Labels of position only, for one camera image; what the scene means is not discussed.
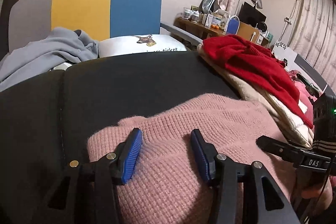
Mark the pink knit sweater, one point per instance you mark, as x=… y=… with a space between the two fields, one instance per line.
x=166 y=186

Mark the pink quilt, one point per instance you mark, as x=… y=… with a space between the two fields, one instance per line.
x=307 y=97

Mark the red knit sweater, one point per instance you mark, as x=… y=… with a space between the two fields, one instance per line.
x=257 y=66

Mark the person right hand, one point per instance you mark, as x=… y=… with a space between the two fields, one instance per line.
x=307 y=191

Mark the white shelf unit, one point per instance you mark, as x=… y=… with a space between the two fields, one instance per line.
x=284 y=53

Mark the blue folding chair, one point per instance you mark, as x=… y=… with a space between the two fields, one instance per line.
x=232 y=26

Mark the grey yellow blue headboard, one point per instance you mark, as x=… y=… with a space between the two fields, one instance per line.
x=32 y=20

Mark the black bed cover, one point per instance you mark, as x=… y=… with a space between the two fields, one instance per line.
x=47 y=120

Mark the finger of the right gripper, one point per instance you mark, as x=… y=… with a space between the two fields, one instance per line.
x=285 y=151

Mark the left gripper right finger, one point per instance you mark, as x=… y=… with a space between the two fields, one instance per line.
x=204 y=154

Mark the cream knit garment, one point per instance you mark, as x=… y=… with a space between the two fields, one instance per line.
x=291 y=125

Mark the white printed pillow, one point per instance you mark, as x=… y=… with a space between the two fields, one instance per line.
x=141 y=45

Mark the right wall curtain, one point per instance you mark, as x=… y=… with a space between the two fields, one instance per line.
x=314 y=37

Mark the black monitor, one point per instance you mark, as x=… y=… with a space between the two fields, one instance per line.
x=251 y=16

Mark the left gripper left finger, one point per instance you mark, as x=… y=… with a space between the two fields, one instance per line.
x=127 y=154

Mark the light blue garment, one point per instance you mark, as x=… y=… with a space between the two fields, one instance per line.
x=34 y=59

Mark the wooden desk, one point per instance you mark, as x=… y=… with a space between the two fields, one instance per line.
x=245 y=31

